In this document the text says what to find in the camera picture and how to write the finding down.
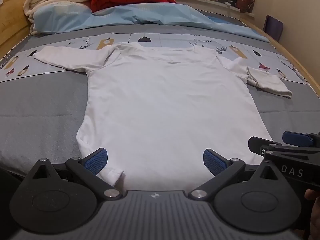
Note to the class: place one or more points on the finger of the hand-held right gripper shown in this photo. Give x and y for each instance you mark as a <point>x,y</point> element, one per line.
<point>297,137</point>
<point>260,143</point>

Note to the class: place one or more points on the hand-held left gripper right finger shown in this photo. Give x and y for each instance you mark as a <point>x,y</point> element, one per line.
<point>212,161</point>

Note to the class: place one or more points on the light blue quilt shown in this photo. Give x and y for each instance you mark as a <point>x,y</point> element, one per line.
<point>112,17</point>

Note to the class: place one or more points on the grey printed bedsheet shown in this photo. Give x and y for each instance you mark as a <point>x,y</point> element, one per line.
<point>37,100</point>

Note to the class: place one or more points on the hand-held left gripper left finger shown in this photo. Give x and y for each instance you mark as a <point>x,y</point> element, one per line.
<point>96,161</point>

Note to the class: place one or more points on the white long-sleeve shirt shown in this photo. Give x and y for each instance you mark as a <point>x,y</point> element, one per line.
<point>162,100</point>

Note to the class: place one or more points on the person's right hand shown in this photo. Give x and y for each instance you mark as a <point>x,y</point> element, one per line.
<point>312,196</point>

